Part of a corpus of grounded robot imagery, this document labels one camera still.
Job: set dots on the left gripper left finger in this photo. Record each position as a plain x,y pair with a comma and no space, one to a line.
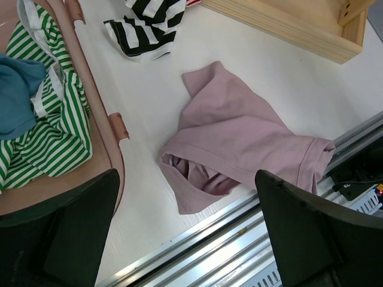
60,241

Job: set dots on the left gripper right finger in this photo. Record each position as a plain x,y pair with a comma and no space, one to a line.
314,233

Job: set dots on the green striped tank top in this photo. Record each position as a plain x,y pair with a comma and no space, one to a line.
60,141

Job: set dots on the mauve tank top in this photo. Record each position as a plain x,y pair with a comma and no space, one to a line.
225,135

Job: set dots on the teal tank top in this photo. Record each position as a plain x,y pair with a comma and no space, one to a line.
20,80

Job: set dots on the red striped tank top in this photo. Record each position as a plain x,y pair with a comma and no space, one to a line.
190,3

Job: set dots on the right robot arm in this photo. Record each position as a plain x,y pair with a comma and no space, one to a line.
358,173

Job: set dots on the black white striped tank top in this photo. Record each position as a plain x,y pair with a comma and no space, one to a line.
148,29

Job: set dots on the pink plastic basin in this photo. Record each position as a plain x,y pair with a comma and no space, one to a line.
107,130

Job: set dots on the wooden clothes rack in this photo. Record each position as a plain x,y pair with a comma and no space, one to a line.
331,29

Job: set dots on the aluminium rail frame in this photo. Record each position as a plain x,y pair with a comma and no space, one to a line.
232,247

